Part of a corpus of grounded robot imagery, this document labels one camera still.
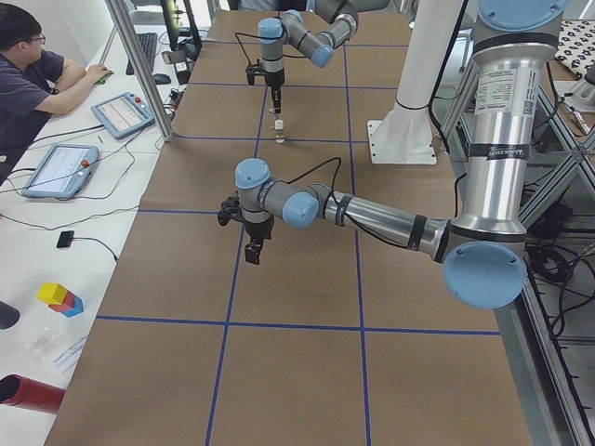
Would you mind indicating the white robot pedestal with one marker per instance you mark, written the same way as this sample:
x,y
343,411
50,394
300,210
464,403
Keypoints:
x,y
404,136

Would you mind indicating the seated person dark shirt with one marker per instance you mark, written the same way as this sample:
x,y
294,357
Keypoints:
x,y
35,83

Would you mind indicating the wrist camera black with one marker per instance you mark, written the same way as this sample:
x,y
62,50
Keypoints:
x,y
252,72
230,211

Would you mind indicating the small black box device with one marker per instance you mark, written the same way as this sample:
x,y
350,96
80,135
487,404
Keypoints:
x,y
65,239

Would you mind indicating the near blue teach pendant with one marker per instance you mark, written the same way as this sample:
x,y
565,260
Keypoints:
x,y
64,170

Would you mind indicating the black keyboard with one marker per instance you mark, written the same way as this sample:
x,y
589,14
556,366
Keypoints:
x,y
148,43

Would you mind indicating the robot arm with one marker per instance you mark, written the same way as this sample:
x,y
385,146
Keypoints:
x,y
288,29
403,204

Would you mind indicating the aluminium frame rack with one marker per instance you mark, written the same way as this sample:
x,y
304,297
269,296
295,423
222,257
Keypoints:
x,y
558,186

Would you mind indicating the stacked coloured blocks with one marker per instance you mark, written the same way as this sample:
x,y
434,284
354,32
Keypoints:
x,y
60,299

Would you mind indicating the far blue teach pendant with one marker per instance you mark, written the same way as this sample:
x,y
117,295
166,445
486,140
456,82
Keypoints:
x,y
123,115

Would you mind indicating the black computer mouse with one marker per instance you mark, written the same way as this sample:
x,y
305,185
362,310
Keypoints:
x,y
161,79

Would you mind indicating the aluminium frame post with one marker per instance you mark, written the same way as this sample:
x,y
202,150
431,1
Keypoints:
x,y
124,27

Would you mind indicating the blue teach pendant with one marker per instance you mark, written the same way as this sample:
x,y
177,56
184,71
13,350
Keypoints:
x,y
64,170
123,115

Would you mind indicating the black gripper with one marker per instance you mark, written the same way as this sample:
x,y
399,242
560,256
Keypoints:
x,y
274,80
258,229

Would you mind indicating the red cylinder tube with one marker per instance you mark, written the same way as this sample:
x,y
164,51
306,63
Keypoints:
x,y
26,393

